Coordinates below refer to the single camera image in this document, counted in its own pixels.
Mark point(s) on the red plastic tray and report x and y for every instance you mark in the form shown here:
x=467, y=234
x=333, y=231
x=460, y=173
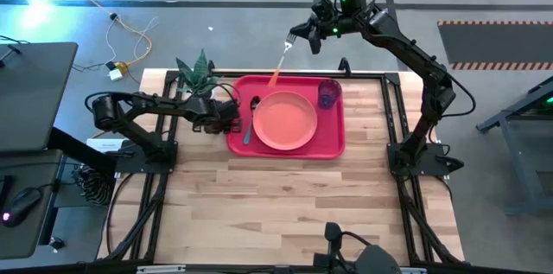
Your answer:
x=332, y=135

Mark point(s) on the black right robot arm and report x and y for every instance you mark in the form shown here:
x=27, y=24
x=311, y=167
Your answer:
x=410, y=49

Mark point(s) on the black computer desk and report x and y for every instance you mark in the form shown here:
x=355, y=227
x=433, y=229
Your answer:
x=26, y=239

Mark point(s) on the black mat with orange stripes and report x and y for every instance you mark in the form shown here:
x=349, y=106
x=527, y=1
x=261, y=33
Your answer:
x=497, y=45

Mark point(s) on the blue faceted plastic cup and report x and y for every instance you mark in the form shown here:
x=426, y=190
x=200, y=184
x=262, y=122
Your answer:
x=329, y=94

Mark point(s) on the black keyboard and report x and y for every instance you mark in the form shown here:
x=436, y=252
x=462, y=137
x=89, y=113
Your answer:
x=4, y=192

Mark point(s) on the black caster wheel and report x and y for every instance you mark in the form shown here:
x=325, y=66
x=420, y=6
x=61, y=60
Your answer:
x=57, y=244

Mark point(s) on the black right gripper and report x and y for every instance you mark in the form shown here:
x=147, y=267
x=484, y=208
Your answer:
x=341, y=25

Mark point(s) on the silver metal bracket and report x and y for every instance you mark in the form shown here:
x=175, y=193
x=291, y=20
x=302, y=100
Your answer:
x=160, y=269
x=415, y=271

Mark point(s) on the white power adapter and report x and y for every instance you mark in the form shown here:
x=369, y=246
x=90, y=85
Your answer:
x=116, y=75

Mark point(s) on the black desk support beam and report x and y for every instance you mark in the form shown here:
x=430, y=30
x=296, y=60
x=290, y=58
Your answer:
x=78, y=149

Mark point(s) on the blue-grey metal stand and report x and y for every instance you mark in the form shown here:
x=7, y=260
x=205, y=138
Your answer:
x=517, y=157

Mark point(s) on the dark grey desk panel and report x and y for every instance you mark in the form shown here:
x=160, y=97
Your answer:
x=30, y=92

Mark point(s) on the black computer mouse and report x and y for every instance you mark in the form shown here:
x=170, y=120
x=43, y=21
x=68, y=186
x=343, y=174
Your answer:
x=21, y=205

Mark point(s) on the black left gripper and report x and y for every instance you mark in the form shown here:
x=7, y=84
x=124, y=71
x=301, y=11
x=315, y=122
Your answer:
x=205, y=114

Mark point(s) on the black curved clamp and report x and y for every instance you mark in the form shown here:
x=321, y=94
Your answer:
x=344, y=66
x=211, y=66

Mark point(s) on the black aluminium table frame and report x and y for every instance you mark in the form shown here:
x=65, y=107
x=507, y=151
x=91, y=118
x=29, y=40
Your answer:
x=224, y=268

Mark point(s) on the orange plastic plate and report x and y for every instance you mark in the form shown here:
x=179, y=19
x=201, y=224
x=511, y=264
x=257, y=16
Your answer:
x=285, y=120

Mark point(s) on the white label card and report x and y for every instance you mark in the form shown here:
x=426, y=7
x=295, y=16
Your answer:
x=106, y=146

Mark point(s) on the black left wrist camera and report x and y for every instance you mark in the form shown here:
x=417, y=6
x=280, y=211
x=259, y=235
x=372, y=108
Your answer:
x=228, y=110

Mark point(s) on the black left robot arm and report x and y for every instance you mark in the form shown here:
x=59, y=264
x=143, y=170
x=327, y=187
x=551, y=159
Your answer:
x=155, y=104

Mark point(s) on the green plant in white pot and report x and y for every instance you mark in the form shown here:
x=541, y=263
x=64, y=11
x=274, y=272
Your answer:
x=201, y=66

